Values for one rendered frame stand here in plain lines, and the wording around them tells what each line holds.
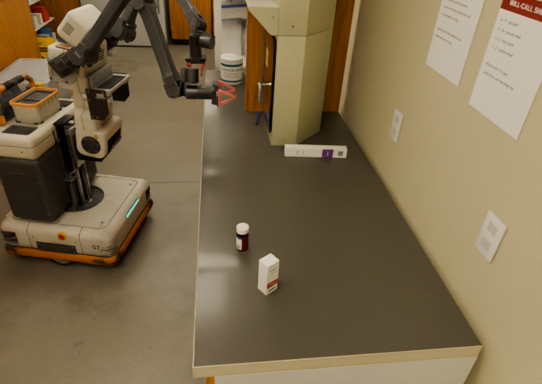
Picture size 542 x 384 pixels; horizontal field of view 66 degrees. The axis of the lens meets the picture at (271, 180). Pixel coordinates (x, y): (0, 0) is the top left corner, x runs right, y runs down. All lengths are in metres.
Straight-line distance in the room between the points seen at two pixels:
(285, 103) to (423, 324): 1.01
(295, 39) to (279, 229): 0.74
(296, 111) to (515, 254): 1.03
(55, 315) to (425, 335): 1.89
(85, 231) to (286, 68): 1.45
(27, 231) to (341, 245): 1.87
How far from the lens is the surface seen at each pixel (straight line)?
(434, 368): 1.21
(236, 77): 2.50
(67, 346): 2.36
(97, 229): 2.50
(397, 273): 1.29
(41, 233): 2.64
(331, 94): 2.19
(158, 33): 1.82
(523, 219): 1.07
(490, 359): 1.25
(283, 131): 1.81
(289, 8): 1.65
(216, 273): 1.21
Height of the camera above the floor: 1.80
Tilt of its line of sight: 33 degrees down
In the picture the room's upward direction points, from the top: 4 degrees clockwise
